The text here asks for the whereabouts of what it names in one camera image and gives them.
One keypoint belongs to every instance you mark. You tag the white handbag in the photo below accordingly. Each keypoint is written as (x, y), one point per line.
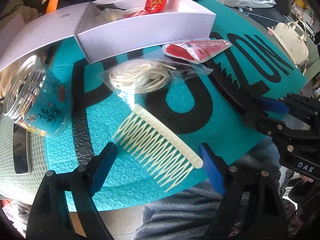
(292, 37)

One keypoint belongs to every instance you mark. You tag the white wire hanger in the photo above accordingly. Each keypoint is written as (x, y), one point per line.
(263, 14)

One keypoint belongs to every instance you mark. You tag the teal bubble mailer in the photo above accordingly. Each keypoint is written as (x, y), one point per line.
(193, 109)

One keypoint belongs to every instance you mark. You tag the person's hand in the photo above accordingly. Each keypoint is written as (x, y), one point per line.
(305, 178)

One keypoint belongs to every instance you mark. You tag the cream hair comb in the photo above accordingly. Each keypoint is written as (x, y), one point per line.
(166, 157)

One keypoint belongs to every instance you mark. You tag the orange sauce sachet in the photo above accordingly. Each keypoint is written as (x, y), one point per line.
(134, 14)

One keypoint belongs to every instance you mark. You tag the black phone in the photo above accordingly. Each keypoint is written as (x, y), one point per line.
(21, 150)

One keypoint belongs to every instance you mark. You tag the long black hair comb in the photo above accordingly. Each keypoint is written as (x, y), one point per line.
(238, 97)

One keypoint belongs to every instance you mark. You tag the orange cloth piece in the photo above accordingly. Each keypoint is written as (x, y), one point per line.
(52, 6)

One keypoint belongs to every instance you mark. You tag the clear zip bag cream contents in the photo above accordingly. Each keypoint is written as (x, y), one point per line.
(110, 15)

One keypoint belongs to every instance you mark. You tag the pink red triangular packet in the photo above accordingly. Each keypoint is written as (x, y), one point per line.
(196, 51)

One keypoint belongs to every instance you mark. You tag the red gold snack packet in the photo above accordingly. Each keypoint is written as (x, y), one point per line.
(155, 6)

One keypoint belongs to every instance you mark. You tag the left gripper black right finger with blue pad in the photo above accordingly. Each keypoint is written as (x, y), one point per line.
(251, 207)

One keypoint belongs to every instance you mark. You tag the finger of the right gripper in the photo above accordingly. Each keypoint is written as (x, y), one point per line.
(275, 129)
(275, 104)

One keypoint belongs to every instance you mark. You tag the clear jar teal label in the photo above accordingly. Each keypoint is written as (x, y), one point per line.
(36, 100)

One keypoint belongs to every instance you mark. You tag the white open gift box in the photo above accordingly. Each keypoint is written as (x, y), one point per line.
(181, 20)

